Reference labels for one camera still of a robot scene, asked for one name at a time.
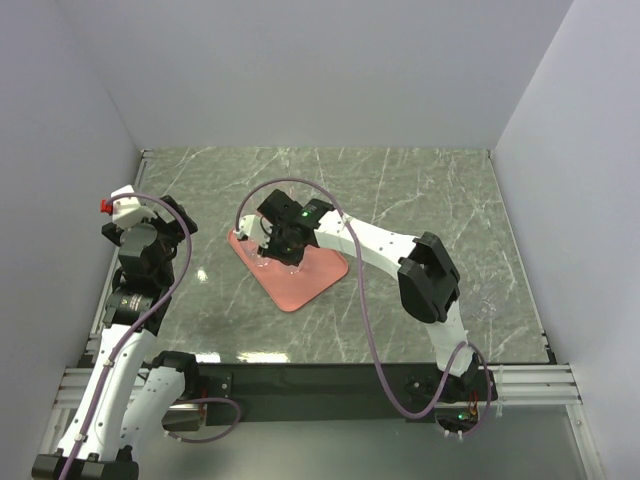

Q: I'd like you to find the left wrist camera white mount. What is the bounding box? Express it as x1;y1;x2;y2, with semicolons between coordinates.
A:
100;185;154;230

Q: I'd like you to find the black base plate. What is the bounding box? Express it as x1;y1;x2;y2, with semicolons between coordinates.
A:
164;360;481;431

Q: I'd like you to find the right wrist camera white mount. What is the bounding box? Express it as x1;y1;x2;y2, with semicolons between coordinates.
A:
234;214;272;249

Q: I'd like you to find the salmon pink plastic tray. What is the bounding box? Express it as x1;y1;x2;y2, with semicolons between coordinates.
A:
227;231;349;313

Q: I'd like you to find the clear glass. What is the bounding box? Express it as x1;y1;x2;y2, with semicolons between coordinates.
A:
280;259;307;275
239;240;271;268

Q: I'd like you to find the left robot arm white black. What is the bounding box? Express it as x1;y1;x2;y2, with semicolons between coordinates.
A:
31;186;201;479

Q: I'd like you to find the clear glass edge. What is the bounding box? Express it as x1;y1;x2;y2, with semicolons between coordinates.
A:
466;290;501;323

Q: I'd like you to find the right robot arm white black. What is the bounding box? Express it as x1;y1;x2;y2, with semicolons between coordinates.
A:
237;189;478;403

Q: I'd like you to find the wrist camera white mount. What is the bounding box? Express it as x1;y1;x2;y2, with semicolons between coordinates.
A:
234;214;272;249
100;185;154;230

